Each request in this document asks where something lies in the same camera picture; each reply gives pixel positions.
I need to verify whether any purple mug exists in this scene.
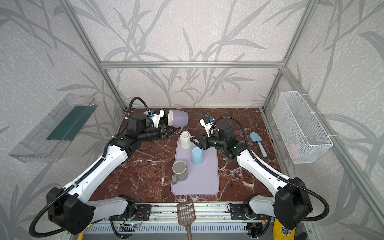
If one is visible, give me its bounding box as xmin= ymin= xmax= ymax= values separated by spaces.
xmin=167 ymin=110 xmax=189 ymax=134

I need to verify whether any grey mug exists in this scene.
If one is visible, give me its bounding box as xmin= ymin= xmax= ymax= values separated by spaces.
xmin=171 ymin=161 xmax=189 ymax=185

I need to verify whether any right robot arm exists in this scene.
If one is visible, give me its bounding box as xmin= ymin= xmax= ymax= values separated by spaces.
xmin=191 ymin=116 xmax=330 ymax=230

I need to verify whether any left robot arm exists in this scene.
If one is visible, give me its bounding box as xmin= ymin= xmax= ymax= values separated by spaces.
xmin=29 ymin=97 xmax=181 ymax=238

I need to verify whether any white faceted mug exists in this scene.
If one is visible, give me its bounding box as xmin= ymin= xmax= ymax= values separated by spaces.
xmin=180 ymin=131 xmax=192 ymax=149

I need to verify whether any light blue mug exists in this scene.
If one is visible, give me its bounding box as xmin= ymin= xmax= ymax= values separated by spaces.
xmin=191 ymin=147 xmax=204 ymax=165

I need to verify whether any lavender tray mat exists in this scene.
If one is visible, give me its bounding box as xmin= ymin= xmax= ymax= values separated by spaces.
xmin=171 ymin=141 xmax=219 ymax=196

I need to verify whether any light blue spatula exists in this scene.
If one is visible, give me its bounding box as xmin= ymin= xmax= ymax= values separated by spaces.
xmin=250 ymin=132 xmax=268 ymax=158

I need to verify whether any brown slotted spatula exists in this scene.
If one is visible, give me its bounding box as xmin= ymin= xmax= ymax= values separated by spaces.
xmin=176 ymin=200 xmax=196 ymax=240

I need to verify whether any clear plastic shelf bin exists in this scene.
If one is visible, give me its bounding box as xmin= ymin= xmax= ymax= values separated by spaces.
xmin=9 ymin=94 xmax=98 ymax=163

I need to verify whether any yellow work glove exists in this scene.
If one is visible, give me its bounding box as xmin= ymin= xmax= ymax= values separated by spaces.
xmin=273 ymin=219 xmax=296 ymax=240

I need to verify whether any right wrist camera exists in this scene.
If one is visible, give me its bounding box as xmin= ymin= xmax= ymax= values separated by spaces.
xmin=200 ymin=117 xmax=215 ymax=137

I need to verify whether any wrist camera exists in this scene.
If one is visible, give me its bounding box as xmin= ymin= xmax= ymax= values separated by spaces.
xmin=200 ymin=117 xmax=215 ymax=137
xmin=146 ymin=109 xmax=165 ymax=128

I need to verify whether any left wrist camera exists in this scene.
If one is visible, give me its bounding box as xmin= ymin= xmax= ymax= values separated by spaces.
xmin=146 ymin=109 xmax=165 ymax=128

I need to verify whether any white wire basket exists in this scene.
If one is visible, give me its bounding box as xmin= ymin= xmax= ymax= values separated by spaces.
xmin=272 ymin=91 xmax=333 ymax=164

